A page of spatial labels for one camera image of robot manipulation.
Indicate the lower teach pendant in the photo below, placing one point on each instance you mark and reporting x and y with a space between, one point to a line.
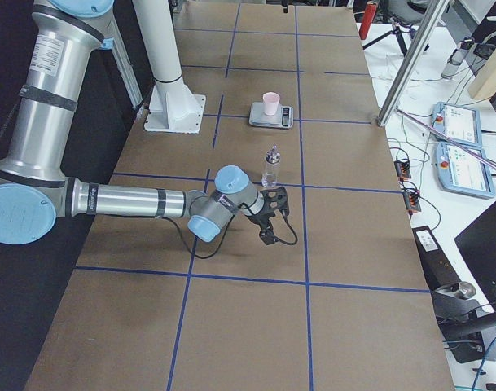
461 173

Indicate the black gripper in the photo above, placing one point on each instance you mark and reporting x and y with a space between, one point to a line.
259 221

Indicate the red water bottle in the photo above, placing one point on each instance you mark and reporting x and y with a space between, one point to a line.
367 19

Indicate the black camera tripod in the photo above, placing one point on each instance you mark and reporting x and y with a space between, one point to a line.
398 29

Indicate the lower orange terminal block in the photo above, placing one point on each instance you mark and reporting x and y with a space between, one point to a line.
411 200

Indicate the silver digital kitchen scale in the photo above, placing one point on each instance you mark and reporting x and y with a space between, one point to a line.
282 119

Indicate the black box white label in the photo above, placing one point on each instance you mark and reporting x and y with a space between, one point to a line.
437 268

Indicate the wooden board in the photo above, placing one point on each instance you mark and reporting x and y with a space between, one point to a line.
484 84

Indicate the black computer monitor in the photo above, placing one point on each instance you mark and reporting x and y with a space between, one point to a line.
477 246

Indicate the pink plastic cup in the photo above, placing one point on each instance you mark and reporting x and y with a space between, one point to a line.
270 102

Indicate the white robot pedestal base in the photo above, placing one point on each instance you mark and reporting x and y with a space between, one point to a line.
172 108

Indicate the aluminium frame post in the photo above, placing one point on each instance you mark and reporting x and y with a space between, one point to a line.
429 22

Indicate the orange terminal block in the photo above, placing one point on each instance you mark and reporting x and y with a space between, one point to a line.
402 169
411 200

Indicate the upper orange terminal block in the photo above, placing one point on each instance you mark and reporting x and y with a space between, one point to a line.
402 169

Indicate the upper teach pendant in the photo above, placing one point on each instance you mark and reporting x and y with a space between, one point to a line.
460 123

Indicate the glass sauce bottle metal cap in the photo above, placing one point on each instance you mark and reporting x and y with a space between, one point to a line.
270 173

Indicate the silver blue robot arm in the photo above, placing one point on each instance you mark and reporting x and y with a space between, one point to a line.
37 181

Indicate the teach pendant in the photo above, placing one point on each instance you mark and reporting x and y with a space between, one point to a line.
461 173
460 123

